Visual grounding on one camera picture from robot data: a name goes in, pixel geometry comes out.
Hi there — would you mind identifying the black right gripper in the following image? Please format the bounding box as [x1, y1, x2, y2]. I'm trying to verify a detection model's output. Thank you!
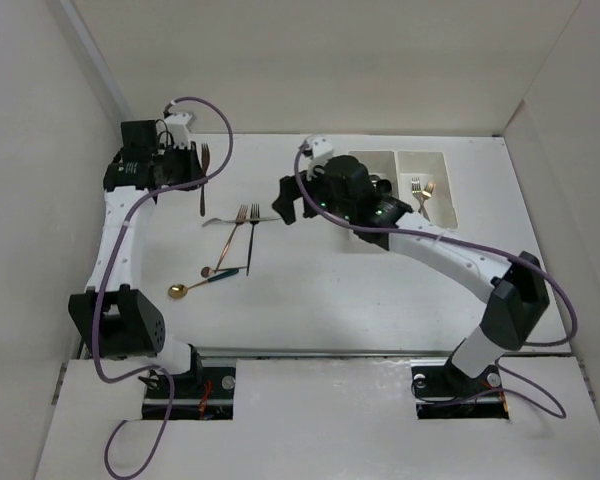
[273, 165, 356, 223]

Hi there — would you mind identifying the black spoon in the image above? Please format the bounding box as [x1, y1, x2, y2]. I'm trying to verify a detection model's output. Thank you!
[374, 179, 392, 195]

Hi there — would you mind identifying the copper brown fork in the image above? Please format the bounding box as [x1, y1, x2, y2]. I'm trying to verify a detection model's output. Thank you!
[198, 143, 211, 217]

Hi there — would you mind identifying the black handled silver fork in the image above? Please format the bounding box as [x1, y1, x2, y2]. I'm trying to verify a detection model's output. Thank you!
[246, 203, 260, 275]

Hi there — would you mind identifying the rose gold fork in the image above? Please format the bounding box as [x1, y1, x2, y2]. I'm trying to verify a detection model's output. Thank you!
[215, 204, 249, 269]

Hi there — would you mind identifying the rose gold spoon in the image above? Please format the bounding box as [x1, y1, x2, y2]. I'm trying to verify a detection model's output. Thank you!
[200, 266, 229, 278]

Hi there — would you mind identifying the green handled gold spoon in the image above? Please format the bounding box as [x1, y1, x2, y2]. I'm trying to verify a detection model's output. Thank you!
[167, 268, 241, 299]

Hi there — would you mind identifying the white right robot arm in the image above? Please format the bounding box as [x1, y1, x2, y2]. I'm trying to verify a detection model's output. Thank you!
[272, 155, 549, 394]

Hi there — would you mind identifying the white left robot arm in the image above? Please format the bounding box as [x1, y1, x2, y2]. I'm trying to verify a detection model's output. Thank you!
[68, 113, 204, 397]

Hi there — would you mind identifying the white plastic spoon bin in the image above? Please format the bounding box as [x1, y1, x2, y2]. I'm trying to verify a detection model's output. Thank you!
[348, 150, 400, 198]

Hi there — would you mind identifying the white plastic fork bin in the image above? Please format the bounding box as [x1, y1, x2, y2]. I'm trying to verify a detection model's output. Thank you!
[396, 151, 458, 229]

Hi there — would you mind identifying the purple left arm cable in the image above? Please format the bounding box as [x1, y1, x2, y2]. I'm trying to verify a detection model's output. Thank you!
[92, 95, 234, 479]

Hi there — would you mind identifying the aluminium side rail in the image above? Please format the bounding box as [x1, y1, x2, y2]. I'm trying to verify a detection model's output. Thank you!
[79, 137, 169, 359]

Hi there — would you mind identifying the aluminium front rail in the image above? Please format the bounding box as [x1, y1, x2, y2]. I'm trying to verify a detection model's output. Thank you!
[197, 347, 451, 359]

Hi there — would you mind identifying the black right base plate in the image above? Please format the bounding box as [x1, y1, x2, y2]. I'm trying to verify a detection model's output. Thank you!
[411, 362, 509, 420]

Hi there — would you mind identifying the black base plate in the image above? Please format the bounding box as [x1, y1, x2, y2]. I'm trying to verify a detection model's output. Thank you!
[139, 359, 236, 421]
[411, 362, 509, 420]

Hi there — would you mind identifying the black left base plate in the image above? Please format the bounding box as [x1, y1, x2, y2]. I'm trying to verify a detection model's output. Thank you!
[139, 359, 236, 421]

